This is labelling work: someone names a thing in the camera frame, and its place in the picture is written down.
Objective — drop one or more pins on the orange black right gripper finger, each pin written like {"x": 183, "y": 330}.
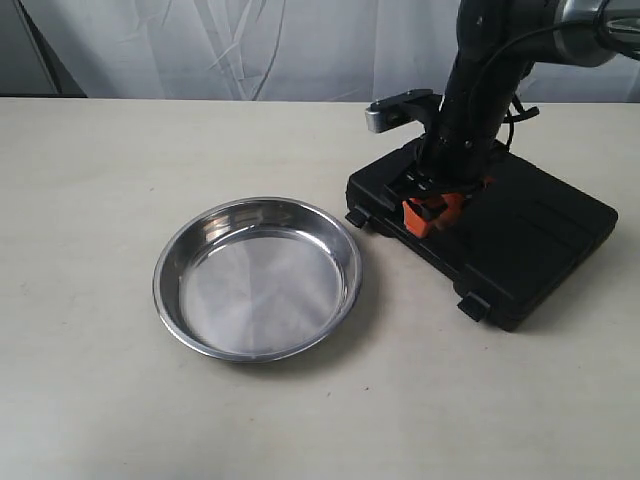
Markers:
{"x": 454, "y": 204}

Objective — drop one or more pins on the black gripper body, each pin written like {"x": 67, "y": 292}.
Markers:
{"x": 453, "y": 156}

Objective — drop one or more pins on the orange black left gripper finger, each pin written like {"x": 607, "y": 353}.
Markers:
{"x": 421, "y": 215}

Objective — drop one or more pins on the black plastic tool case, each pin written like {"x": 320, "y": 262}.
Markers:
{"x": 514, "y": 243}

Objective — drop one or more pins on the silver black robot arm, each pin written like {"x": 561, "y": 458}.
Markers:
{"x": 499, "y": 42}

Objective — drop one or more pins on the round stainless steel pan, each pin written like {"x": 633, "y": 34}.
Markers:
{"x": 257, "y": 279}

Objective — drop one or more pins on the white wrinkled backdrop curtain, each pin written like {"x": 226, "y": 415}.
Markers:
{"x": 345, "y": 51}

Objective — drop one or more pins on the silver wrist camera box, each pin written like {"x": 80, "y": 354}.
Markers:
{"x": 419, "y": 105}

